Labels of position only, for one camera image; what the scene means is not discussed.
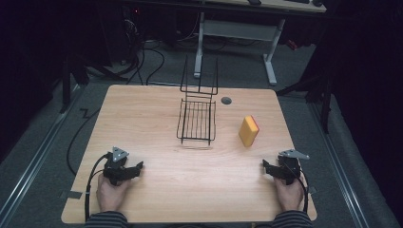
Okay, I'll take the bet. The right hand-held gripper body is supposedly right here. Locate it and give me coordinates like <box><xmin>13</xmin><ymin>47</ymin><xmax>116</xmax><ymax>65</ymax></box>
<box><xmin>276</xmin><ymin>149</ymin><xmax>311</xmax><ymax>186</ymax></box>

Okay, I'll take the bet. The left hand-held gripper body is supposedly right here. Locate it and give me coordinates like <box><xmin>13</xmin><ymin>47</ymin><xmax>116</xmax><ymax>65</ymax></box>
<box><xmin>103</xmin><ymin>146</ymin><xmax>131</xmax><ymax>186</ymax></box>

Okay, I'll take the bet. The person's left hand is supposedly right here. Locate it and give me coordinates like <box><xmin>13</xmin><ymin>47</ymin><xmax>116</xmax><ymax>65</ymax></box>
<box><xmin>96</xmin><ymin>173</ymin><xmax>133</xmax><ymax>213</ymax></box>

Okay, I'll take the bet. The person's right hand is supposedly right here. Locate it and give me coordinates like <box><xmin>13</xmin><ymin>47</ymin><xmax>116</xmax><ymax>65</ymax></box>
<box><xmin>273</xmin><ymin>175</ymin><xmax>306</xmax><ymax>213</ymax></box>

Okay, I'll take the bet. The yellow sponge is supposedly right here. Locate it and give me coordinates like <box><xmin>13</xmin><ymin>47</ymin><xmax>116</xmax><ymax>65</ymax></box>
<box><xmin>238</xmin><ymin>114</ymin><xmax>260</xmax><ymax>148</ymax></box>

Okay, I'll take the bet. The black stand leg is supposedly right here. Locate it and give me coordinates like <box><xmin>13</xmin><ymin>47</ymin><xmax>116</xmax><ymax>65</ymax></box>
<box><xmin>275</xmin><ymin>74</ymin><xmax>334</xmax><ymax>135</ymax></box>
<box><xmin>58</xmin><ymin>55</ymin><xmax>90</xmax><ymax>114</ymax></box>

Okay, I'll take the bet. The white-legged background desk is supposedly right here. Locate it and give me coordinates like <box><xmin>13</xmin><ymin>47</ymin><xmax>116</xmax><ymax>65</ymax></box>
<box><xmin>192</xmin><ymin>0</ymin><xmax>328</xmax><ymax>86</ymax></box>

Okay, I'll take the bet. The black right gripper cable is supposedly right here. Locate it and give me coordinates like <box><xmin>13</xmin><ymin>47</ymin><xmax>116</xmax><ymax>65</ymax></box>
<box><xmin>283</xmin><ymin>163</ymin><xmax>310</xmax><ymax>214</ymax></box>

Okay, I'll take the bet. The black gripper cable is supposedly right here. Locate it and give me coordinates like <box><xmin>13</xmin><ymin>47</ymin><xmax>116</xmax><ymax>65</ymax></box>
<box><xmin>84</xmin><ymin>153</ymin><xmax>110</xmax><ymax>221</ymax></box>
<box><xmin>283</xmin><ymin>163</ymin><xmax>310</xmax><ymax>214</ymax></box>

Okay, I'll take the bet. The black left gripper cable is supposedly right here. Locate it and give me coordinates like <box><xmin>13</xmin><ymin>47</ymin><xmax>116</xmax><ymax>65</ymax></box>
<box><xmin>84</xmin><ymin>153</ymin><xmax>110</xmax><ymax>221</ymax></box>

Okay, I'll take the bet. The black floor cable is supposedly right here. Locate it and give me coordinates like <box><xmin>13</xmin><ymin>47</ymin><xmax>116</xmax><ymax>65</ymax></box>
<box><xmin>66</xmin><ymin>107</ymin><xmax>103</xmax><ymax>177</ymax></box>

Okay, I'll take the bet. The metal floor rail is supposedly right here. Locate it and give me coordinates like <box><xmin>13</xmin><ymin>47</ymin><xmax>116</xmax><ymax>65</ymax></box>
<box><xmin>308</xmin><ymin>103</ymin><xmax>372</xmax><ymax>228</ymax></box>
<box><xmin>0</xmin><ymin>85</ymin><xmax>84</xmax><ymax>219</ymax></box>

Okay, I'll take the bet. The black wire rack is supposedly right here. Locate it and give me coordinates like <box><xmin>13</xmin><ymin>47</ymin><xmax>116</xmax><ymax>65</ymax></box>
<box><xmin>176</xmin><ymin>54</ymin><xmax>220</xmax><ymax>146</ymax></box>

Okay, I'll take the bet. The bundle of black cables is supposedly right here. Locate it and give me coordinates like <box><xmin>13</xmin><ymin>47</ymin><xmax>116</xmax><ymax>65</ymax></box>
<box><xmin>117</xmin><ymin>9</ymin><xmax>166</xmax><ymax>86</ymax></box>

